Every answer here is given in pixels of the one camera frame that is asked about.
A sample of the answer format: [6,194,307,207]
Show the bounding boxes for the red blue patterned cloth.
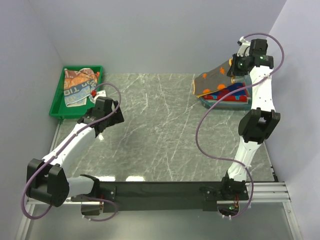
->
[202,82,251,103]

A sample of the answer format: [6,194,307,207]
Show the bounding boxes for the orange yellow cloth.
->
[192,59,235,98]

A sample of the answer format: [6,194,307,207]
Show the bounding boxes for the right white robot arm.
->
[220,38,281,200]

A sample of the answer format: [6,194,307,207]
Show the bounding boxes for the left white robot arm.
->
[25,96,124,207]

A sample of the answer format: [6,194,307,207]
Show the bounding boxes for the blue translucent plastic tub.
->
[199,75,252,110]

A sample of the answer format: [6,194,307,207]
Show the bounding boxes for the green plastic bin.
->
[49,65,104,119]

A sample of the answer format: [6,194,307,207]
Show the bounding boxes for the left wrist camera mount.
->
[90,90,107,103]

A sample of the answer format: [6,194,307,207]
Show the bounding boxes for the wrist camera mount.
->
[236,36,251,57]
[90,90,107,103]

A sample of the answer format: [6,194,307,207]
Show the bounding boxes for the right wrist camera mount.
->
[236,36,251,57]

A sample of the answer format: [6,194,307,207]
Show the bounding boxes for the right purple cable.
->
[195,32,286,220]

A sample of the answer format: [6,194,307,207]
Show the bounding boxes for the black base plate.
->
[70,180,251,216]

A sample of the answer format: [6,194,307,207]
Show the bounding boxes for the aluminium mounting rail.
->
[15,120,303,240]

